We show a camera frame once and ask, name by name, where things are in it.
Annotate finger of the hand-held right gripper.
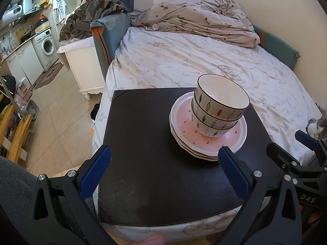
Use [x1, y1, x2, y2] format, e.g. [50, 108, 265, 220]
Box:
[266, 142, 300, 178]
[295, 130, 327, 168]

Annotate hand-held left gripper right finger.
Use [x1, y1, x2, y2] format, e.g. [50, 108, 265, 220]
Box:
[218, 146, 303, 245]

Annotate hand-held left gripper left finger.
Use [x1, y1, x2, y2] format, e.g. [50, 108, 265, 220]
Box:
[28, 145, 120, 245]

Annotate white fish-print bowl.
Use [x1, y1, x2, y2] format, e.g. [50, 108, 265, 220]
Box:
[191, 98, 245, 130]
[191, 112, 239, 138]
[193, 74, 250, 121]

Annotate person's left hand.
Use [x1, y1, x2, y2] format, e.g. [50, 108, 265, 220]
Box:
[131, 234, 166, 245]

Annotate grey and white cat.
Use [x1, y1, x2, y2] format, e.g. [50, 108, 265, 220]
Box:
[307, 112, 327, 141]

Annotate black leather mat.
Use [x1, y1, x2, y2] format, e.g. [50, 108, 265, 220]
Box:
[98, 88, 275, 227]

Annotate black cloth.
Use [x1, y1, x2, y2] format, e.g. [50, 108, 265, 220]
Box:
[91, 103, 101, 120]

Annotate yellow wooden rack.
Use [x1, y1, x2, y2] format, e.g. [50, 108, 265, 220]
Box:
[0, 94, 34, 164]

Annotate grey trousers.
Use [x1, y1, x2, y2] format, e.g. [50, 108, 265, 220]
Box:
[0, 156, 97, 245]

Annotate grey plastic bin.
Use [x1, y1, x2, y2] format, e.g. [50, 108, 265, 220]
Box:
[19, 100, 40, 121]

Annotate printed cardboard box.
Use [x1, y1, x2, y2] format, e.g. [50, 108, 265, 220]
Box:
[15, 83, 32, 105]

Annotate brown floor rug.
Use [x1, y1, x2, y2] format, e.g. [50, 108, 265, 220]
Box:
[34, 62, 64, 90]

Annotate white nightstand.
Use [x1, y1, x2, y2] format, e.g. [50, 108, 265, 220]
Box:
[57, 37, 106, 100]

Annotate dark bag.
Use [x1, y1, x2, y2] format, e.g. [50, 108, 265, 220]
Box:
[0, 75, 16, 95]

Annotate white kitchen cabinet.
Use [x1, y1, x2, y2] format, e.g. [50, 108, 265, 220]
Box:
[6, 39, 44, 85]

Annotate white washing machine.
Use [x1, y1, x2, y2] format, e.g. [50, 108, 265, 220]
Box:
[32, 29, 59, 69]

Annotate camouflage jacket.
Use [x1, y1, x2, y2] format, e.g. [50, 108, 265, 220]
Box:
[59, 0, 125, 42]

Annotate beige printed quilt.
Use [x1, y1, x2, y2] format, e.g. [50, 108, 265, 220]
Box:
[131, 0, 260, 48]

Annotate white hanging t-shirt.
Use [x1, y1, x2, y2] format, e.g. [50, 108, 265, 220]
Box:
[52, 0, 67, 23]

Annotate white water heater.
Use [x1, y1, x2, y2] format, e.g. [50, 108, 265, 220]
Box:
[19, 0, 34, 14]

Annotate white kitchen appliance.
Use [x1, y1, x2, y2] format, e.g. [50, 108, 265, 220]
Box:
[4, 4, 23, 18]

